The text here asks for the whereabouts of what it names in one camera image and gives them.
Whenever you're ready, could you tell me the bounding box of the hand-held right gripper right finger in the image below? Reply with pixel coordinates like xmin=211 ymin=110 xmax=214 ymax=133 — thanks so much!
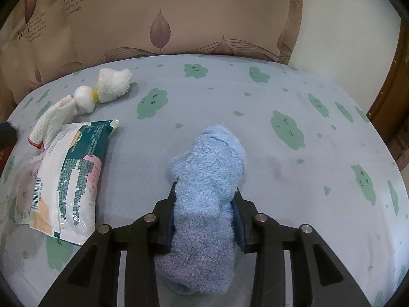
xmin=230 ymin=187 xmax=373 ymax=307

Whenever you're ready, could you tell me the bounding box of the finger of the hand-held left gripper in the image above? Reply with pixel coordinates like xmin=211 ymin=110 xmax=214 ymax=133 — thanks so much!
xmin=0 ymin=120 xmax=18 ymax=148

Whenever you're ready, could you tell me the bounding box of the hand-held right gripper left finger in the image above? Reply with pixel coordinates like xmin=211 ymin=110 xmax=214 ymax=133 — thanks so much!
xmin=38 ymin=182 xmax=178 ymax=307

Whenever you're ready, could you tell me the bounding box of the white knit sock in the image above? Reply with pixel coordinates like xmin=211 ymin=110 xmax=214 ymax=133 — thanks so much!
xmin=28 ymin=94 xmax=77 ymax=151

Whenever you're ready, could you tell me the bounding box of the blue fluffy sock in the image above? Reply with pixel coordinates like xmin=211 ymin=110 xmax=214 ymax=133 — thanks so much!
xmin=155 ymin=125 xmax=248 ymax=295

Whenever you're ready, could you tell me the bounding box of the tissue packet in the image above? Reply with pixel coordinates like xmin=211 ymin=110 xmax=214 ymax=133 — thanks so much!
xmin=14 ymin=119 xmax=120 ymax=247

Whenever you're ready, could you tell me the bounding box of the white fluffy sock yellow band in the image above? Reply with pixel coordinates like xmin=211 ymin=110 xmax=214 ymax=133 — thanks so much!
xmin=95 ymin=67 xmax=133 ymax=104

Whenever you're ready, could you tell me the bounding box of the beige leaf print curtain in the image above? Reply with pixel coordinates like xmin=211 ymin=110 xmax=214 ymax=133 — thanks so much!
xmin=0 ymin=0 xmax=306 ymax=116

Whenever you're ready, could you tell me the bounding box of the wooden door frame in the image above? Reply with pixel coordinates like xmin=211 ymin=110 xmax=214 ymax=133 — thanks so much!
xmin=366 ymin=16 xmax=409 ymax=171

